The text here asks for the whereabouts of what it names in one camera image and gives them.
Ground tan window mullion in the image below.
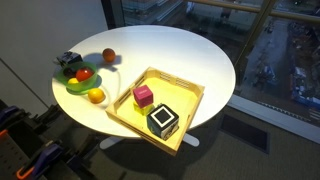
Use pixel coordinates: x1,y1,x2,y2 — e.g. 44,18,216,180
233,0,278,68

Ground dark floor vent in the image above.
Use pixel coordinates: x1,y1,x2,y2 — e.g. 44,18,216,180
219,114,270,155

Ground dark window frame post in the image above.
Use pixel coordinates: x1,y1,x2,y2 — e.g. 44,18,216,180
100,0,126,30

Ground yellow-green cube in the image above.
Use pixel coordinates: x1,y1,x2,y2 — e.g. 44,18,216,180
133,101,155,117

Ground small dark object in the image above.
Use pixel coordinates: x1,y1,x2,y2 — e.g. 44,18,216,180
55,51,84,68

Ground orange fruit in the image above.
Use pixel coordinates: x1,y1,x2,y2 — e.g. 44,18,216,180
101,47,117,63

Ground white table base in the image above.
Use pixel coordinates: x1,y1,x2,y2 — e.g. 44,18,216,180
99,133,200,150

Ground green plastic bowl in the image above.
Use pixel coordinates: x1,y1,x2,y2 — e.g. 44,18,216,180
54,61,99,95

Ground dark purple plum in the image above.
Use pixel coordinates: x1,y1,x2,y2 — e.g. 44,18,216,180
62,67,78,80

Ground tan window handrail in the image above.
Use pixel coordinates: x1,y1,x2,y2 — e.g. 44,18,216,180
186,0,320,24

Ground wooden crate tray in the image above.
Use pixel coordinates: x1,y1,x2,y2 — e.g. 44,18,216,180
105,66,206,157

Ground black white square-print cube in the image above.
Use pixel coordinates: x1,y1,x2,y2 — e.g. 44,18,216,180
146,103,180,141

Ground yellow-orange citrus fruit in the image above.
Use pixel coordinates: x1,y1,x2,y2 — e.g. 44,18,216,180
87,87,106,104

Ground pink cube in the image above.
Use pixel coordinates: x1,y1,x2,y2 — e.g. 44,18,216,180
132,84,154,109

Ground red apple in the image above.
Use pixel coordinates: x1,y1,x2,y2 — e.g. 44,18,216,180
75,66,95,83

